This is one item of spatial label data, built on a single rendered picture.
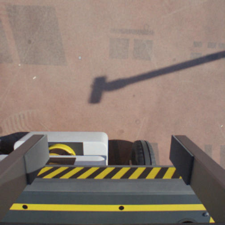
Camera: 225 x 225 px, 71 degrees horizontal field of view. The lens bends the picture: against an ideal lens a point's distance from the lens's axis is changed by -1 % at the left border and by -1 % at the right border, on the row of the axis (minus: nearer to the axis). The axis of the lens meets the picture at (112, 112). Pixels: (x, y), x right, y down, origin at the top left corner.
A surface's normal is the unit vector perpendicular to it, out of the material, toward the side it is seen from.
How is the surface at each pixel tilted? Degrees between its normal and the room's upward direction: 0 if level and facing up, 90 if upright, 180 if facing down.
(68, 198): 0
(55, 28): 0
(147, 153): 60
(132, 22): 0
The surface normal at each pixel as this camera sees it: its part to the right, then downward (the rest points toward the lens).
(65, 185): 0.00, 0.25
